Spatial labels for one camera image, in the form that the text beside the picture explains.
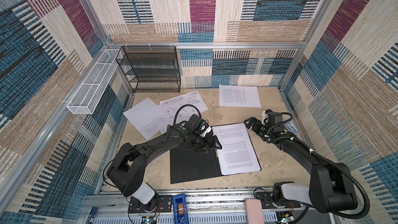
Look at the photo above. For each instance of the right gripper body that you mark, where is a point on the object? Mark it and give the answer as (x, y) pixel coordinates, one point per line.
(263, 130)

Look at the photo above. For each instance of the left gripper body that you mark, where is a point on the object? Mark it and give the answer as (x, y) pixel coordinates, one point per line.
(201, 143)

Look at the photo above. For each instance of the text sheet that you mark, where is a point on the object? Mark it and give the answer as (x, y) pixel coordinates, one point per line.
(237, 96)
(237, 155)

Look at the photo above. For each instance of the red folder black inside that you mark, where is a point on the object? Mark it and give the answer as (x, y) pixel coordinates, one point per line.
(188, 166)

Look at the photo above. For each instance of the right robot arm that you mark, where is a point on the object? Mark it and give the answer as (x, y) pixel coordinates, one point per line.
(332, 188)

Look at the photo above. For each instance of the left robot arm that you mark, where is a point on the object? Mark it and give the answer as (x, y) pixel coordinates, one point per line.
(126, 171)

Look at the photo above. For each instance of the colourful comic book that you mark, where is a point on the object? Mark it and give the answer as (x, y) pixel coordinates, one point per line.
(289, 126)

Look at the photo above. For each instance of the pink phone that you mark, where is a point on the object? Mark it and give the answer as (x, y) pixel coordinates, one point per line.
(254, 211)

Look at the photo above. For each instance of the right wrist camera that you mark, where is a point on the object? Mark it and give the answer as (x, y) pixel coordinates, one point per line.
(271, 118)

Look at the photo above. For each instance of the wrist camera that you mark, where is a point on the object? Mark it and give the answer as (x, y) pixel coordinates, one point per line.
(198, 125)
(271, 118)

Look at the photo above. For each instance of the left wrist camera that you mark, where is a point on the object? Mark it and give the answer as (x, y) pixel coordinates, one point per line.
(198, 125)

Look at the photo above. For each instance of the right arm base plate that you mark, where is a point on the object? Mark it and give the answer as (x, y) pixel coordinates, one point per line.
(270, 202)

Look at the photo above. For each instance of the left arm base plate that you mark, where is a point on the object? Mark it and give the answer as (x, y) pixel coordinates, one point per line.
(160, 203)

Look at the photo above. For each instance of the blue box on rail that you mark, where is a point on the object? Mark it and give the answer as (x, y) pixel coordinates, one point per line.
(180, 210)

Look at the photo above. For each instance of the black wire mesh shelf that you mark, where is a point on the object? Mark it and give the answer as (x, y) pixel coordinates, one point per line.
(150, 68)

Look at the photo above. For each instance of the white wire mesh tray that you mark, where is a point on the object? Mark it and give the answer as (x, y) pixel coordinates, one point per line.
(89, 93)

